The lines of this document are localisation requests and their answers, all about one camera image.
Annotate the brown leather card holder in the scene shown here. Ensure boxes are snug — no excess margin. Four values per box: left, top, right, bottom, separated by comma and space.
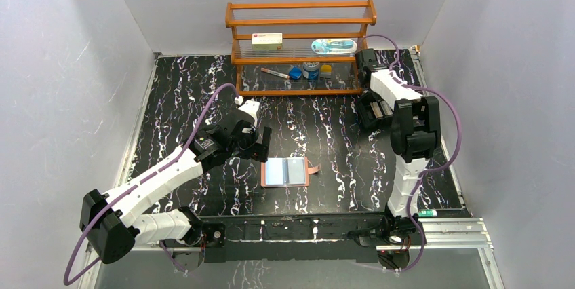
260, 157, 321, 187

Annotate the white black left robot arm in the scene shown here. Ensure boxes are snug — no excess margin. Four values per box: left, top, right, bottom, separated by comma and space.
80, 100, 271, 264

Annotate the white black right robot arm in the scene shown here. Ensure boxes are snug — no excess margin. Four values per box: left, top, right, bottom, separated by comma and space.
355, 49, 441, 217

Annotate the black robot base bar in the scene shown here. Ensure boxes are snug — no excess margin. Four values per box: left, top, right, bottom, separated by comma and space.
202, 212, 384, 263

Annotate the black card tray box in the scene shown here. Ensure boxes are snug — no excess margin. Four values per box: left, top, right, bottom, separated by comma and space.
355, 90, 393, 132

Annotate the small yellow box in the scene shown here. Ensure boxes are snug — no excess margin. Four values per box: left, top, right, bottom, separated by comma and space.
319, 64, 333, 79

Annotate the blue toothbrush blister pack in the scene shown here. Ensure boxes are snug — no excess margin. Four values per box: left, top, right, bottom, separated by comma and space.
311, 39, 357, 55

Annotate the blue white round tin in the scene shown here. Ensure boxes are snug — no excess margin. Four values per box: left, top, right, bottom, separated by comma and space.
302, 62, 320, 80

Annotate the red white marker pen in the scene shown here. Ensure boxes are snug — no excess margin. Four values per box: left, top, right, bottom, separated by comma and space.
260, 67, 290, 79

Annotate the small blue box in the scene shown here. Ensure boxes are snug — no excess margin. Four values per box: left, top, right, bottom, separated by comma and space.
288, 66, 302, 80

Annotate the wooden three-tier shelf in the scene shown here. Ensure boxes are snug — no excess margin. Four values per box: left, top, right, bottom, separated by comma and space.
225, 0, 377, 96

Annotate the white red medicine box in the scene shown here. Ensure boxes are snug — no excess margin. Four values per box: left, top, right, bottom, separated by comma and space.
251, 33, 283, 51

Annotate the green white marker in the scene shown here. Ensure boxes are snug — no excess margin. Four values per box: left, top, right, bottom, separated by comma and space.
418, 210, 438, 218

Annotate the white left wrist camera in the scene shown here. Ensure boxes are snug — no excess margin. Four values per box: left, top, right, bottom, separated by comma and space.
234, 96, 260, 126

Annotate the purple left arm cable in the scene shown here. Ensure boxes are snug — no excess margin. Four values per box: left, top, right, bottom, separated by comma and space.
63, 83, 241, 286

